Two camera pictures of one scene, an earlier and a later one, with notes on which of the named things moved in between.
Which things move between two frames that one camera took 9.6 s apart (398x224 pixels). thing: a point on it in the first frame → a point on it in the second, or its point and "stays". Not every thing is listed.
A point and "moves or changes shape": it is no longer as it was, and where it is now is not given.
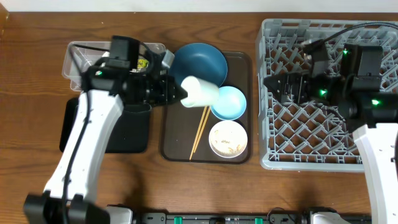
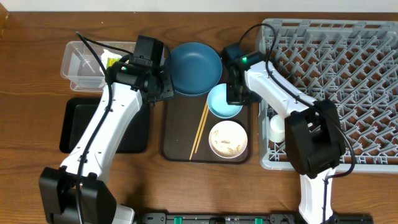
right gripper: x=286 y=86 → x=234 y=94
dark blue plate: x=199 y=60 stays
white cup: x=200 y=93 → x=277 y=129
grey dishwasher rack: x=312 y=135 stays
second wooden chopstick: x=203 y=129 stays
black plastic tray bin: x=130 y=135 stays
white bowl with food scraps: x=228 y=139 stays
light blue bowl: x=232 y=103 stays
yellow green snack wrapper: x=142 y=63 moves or changes shape
